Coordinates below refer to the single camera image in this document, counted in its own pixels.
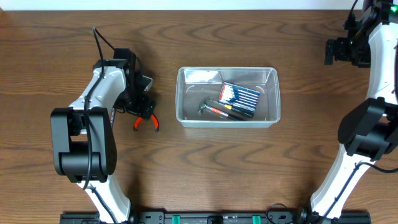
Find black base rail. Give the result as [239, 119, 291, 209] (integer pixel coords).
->
[59, 211, 372, 224]

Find blue precision screwdriver set case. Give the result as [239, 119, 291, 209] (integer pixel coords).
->
[218, 83, 260, 112]

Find claw hammer orange black handle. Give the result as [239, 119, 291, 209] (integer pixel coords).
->
[198, 96, 243, 121]

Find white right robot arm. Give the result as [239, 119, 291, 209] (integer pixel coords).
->
[294, 0, 397, 223]

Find clear plastic storage container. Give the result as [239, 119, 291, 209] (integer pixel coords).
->
[175, 67, 281, 128]

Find silver combination wrench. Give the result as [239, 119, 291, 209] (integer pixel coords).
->
[110, 108, 116, 127]

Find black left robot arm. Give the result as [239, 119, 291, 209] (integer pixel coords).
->
[50, 48, 159, 223]

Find black yellow screwdriver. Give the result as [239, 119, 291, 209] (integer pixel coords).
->
[212, 99, 254, 118]

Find red handled cutting pliers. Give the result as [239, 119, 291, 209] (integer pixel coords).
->
[133, 114, 160, 133]

